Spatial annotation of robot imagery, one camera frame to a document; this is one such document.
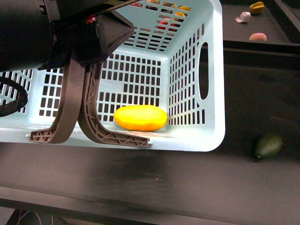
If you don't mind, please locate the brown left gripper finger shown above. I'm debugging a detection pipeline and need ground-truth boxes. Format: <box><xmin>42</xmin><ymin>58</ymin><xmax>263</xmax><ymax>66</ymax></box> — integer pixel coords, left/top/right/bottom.
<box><xmin>77</xmin><ymin>63</ymin><xmax>150</xmax><ymax>148</ymax></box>
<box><xmin>29</xmin><ymin>52</ymin><xmax>85</xmax><ymax>144</ymax></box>

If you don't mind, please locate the yellow mango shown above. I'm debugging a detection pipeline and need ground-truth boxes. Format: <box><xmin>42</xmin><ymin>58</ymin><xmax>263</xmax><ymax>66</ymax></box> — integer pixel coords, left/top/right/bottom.
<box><xmin>114</xmin><ymin>105</ymin><xmax>168</xmax><ymax>132</ymax></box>

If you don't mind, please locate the green avocado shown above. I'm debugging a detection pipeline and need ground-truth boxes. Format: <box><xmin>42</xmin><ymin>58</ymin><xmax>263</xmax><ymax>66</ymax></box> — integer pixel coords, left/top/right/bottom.
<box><xmin>254</xmin><ymin>134</ymin><xmax>283</xmax><ymax>159</ymax></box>

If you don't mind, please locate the white crumpled tape piece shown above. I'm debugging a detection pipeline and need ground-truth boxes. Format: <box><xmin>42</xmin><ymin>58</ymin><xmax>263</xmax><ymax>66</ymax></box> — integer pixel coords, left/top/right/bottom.
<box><xmin>235</xmin><ymin>12</ymin><xmax>251</xmax><ymax>23</ymax></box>

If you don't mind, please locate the pale peach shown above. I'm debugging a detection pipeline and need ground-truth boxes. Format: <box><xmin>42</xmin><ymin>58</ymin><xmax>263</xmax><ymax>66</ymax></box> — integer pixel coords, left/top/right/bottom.
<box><xmin>249</xmin><ymin>33</ymin><xmax>267</xmax><ymax>42</ymax></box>

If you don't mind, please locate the yellow starfruit at right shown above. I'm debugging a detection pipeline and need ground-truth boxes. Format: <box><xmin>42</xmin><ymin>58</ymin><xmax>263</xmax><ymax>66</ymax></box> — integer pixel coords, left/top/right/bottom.
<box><xmin>249</xmin><ymin>1</ymin><xmax>265</xmax><ymax>14</ymax></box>

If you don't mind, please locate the black upper shelf tray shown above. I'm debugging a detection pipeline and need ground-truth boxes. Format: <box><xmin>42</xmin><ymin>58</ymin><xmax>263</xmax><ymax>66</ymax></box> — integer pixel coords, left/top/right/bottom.
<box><xmin>220</xmin><ymin>0</ymin><xmax>300</xmax><ymax>54</ymax></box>

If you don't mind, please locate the black cable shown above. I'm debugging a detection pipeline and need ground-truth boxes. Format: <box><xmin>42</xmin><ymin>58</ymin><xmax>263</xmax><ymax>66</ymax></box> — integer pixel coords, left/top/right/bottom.
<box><xmin>0</xmin><ymin>76</ymin><xmax>28</xmax><ymax>117</ymax></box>

